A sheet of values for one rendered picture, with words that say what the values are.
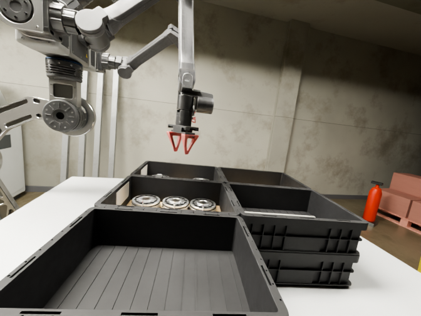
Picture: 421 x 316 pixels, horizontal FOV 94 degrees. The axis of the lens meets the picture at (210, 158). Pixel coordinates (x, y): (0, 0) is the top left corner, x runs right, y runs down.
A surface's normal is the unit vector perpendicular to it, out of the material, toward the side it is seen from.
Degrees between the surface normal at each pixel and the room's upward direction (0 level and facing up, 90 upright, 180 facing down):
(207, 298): 0
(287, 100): 90
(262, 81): 90
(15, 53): 90
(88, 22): 70
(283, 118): 90
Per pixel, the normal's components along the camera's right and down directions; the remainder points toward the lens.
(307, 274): 0.07, 0.18
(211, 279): 0.11, -0.98
